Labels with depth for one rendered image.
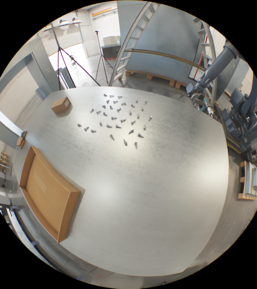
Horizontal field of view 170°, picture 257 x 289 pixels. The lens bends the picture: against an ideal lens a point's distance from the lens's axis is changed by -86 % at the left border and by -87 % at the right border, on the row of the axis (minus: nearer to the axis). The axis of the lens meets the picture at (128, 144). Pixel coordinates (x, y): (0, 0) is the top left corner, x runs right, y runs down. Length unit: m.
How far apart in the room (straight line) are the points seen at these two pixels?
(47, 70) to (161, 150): 1.58
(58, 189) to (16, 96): 9.02
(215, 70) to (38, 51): 1.95
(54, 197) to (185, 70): 2.53
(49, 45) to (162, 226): 10.89
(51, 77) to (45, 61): 0.29
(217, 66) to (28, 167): 1.62
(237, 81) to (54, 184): 6.96
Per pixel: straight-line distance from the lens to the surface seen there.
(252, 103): 1.59
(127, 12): 2.59
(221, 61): 1.09
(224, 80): 2.57
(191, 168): 0.35
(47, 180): 0.47
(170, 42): 2.23
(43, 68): 1.54
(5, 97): 9.34
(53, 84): 1.55
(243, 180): 2.50
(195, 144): 0.40
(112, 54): 5.79
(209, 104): 0.71
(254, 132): 2.36
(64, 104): 0.59
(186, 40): 2.25
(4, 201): 4.87
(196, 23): 2.00
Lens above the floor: 0.93
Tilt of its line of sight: 66 degrees down
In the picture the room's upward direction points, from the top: 7 degrees counter-clockwise
